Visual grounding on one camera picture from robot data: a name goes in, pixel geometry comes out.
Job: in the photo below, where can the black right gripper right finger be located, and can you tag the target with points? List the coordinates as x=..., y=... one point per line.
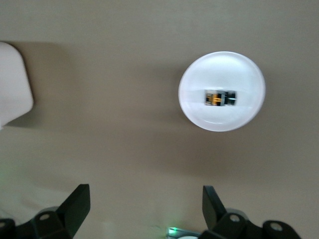
x=216, y=214

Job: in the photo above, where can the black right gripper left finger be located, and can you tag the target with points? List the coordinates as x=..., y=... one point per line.
x=72, y=211

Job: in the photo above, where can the orange push-button switch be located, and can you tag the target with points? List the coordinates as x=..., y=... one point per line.
x=216, y=98

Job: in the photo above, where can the white lidded plastic box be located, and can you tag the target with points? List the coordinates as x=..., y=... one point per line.
x=13, y=87

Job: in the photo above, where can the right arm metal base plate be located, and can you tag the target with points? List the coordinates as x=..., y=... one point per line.
x=183, y=232

